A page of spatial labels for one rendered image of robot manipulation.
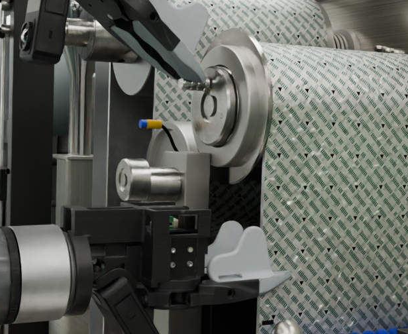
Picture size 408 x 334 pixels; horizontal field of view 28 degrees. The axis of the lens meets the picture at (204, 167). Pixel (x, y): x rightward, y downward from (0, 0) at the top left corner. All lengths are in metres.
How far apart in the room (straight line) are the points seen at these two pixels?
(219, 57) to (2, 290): 0.31
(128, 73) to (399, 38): 0.35
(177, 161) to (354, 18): 0.46
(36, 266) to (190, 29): 0.26
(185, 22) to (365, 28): 0.45
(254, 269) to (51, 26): 0.27
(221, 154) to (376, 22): 0.42
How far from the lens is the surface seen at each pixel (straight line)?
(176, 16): 0.75
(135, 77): 1.01
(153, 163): 0.94
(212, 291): 0.68
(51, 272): 0.63
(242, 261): 0.72
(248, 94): 0.74
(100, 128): 1.11
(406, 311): 0.86
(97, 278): 0.67
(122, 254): 0.68
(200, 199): 0.79
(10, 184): 1.00
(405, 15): 1.10
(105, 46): 0.98
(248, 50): 0.76
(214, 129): 0.77
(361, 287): 0.82
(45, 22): 0.71
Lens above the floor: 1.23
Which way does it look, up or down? 3 degrees down
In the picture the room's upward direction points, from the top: 2 degrees clockwise
